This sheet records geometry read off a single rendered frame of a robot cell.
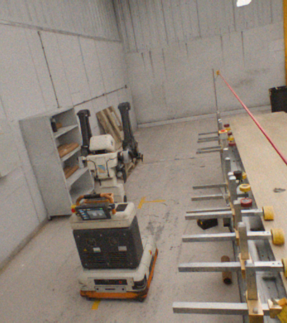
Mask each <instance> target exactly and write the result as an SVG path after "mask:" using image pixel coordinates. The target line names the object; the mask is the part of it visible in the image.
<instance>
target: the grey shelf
mask: <svg viewBox="0 0 287 323"><path fill-rule="evenodd" d="M51 119H54V120H56V121H55V122H56V123H58V122H60V123H61V124H62V127H60V128H58V129H57V132H53V131H52V127H51V121H50V120H51ZM19 124H20V127H21V131H22V135H23V138H24V141H25V143H26V147H27V149H28V152H29V156H30V159H31V162H32V166H33V170H34V172H35V176H36V180H37V183H38V187H39V189H40V193H41V196H42V200H43V203H44V206H45V210H46V213H47V215H48V216H47V217H49V221H50V220H52V218H51V217H50V216H54V215H64V214H71V213H72V214H71V215H73V212H72V211H71V206H72V205H73V204H76V200H77V198H78V197H79V196H80V195H84V194H89V193H91V192H92V190H93V191H94V194H96V191H95V186H94V183H93V178H92V175H91V170H90V169H88V167H85V168H80V166H79V161H77V157H80V156H81V145H82V144H83V140H82V136H81V131H80V128H79V123H78V118H77V115H76V110H75V106H74V105H72V106H68V107H61V108H57V109H53V110H49V111H46V112H42V113H40V114H37V115H33V116H31V117H27V118H24V119H21V120H19ZM48 129H49V130H48ZM59 137H60V138H59ZM72 142H74V143H78V144H79V146H78V147H77V148H76V149H74V150H72V151H71V152H70V153H68V154H66V156H64V157H62V158H61V159H60V158H59V153H58V150H57V146H59V145H60V144H61V145H64V144H70V143H72ZM54 152H55V153H54ZM75 165H78V166H79V168H78V169H77V171H75V172H74V173H73V174H72V175H71V176H70V177H69V178H68V179H65V176H64V172H63V168H64V167H66V166H70V167H72V168H73V167H74V166H75ZM60 173H61V174H60ZM89 175H90V176H89ZM90 178H91V179H90Z"/></svg>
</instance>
